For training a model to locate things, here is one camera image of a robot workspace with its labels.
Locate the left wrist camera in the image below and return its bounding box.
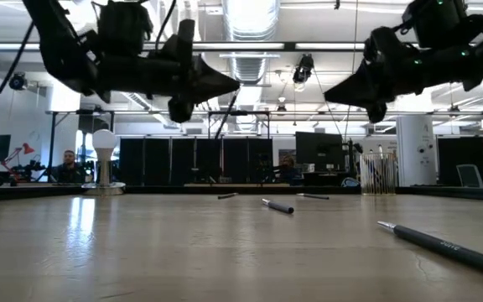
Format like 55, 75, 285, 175
96, 0, 154, 47

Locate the red desk lamp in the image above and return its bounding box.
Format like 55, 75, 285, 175
0, 142, 37, 171

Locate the silver ceiling air duct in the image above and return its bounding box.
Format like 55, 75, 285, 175
222, 0, 281, 85

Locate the dark pen with white print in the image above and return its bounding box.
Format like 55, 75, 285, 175
377, 220, 483, 283

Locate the person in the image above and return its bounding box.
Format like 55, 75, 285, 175
51, 149, 86, 185
280, 154, 304, 186

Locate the large black monitor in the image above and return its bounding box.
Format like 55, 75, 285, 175
294, 131, 345, 173

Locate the black ceiling spotlight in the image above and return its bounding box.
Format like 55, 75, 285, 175
8, 71, 29, 91

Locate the black overhead camera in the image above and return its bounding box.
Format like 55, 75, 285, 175
292, 53, 315, 84

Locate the background black metal frame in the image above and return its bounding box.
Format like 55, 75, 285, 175
44, 108, 117, 184

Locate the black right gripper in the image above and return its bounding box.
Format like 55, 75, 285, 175
324, 27, 439, 124

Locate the overhead camera cable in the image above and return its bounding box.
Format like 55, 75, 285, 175
311, 69, 345, 139

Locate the long black hanging cable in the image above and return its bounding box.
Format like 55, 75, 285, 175
0, 20, 36, 135

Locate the white bulb lamp metal base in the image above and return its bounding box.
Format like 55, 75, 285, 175
80, 128, 127, 197

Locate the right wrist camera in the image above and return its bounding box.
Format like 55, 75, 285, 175
401, 0, 469, 48

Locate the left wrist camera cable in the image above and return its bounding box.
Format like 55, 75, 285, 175
155, 0, 179, 47

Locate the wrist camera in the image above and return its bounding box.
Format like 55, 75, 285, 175
96, 0, 154, 47
401, 0, 469, 48

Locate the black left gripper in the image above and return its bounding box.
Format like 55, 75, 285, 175
98, 18, 242, 124

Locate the white round column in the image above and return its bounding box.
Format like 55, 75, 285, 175
396, 115, 438, 188

